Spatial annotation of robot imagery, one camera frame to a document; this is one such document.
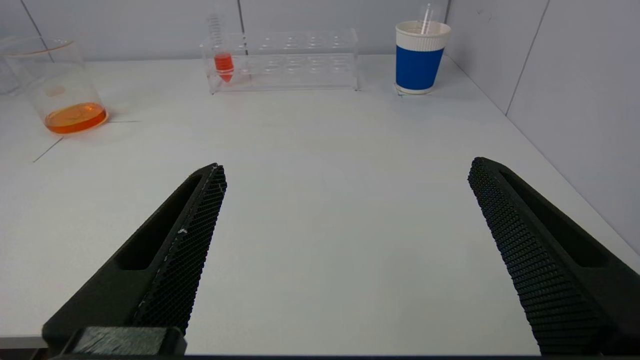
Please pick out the test tube with yellow pigment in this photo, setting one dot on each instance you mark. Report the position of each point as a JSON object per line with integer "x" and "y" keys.
{"x": 426, "y": 17}

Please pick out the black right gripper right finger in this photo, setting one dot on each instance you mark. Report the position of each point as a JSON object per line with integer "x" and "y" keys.
{"x": 545, "y": 270}

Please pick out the blue paper cup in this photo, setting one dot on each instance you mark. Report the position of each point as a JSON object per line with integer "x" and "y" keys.
{"x": 417, "y": 65}

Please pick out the test tube with red pigment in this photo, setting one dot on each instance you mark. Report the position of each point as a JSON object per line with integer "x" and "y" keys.
{"x": 224, "y": 65}

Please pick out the clear acrylic test tube rack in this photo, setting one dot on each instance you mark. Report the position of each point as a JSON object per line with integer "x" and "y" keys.
{"x": 300, "y": 65}

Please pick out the clear glass beaker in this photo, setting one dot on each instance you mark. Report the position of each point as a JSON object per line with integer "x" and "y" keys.
{"x": 75, "y": 117}

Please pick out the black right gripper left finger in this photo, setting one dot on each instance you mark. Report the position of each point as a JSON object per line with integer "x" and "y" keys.
{"x": 175, "y": 270}

